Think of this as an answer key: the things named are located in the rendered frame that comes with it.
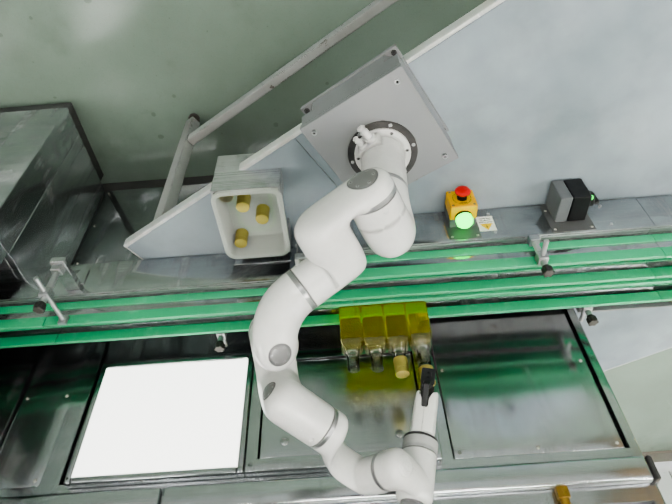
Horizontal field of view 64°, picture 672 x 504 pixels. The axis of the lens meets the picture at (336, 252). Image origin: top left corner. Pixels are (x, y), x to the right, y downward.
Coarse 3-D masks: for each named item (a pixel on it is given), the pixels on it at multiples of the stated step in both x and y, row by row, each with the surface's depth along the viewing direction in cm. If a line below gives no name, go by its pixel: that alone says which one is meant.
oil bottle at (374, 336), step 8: (376, 304) 140; (368, 312) 139; (376, 312) 138; (368, 320) 137; (376, 320) 137; (368, 328) 135; (376, 328) 135; (384, 328) 135; (368, 336) 133; (376, 336) 133; (384, 336) 133; (368, 344) 132; (376, 344) 132; (384, 344) 132; (368, 352) 133; (384, 352) 134
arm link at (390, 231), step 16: (400, 192) 102; (384, 208) 91; (400, 208) 94; (368, 224) 94; (384, 224) 93; (400, 224) 95; (368, 240) 97; (384, 240) 95; (400, 240) 96; (384, 256) 99
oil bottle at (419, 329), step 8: (408, 304) 139; (416, 304) 139; (424, 304) 139; (408, 312) 137; (416, 312) 137; (424, 312) 137; (408, 320) 136; (416, 320) 135; (424, 320) 135; (408, 328) 134; (416, 328) 133; (424, 328) 133; (416, 336) 132; (424, 336) 132; (416, 344) 132; (424, 344) 131
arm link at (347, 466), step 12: (336, 420) 99; (336, 432) 98; (324, 444) 98; (336, 444) 98; (324, 456) 100; (336, 456) 105; (348, 456) 109; (360, 456) 111; (372, 456) 107; (336, 468) 106; (348, 468) 108; (360, 468) 107; (348, 480) 107; (360, 480) 106; (372, 480) 104; (360, 492) 107; (372, 492) 105; (384, 492) 105
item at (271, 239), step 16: (224, 192) 129; (240, 192) 129; (256, 192) 129; (272, 192) 129; (224, 208) 138; (272, 208) 141; (224, 224) 138; (240, 224) 145; (256, 224) 145; (272, 224) 145; (224, 240) 139; (256, 240) 146; (272, 240) 146; (288, 240) 140; (240, 256) 143; (256, 256) 143; (272, 256) 144
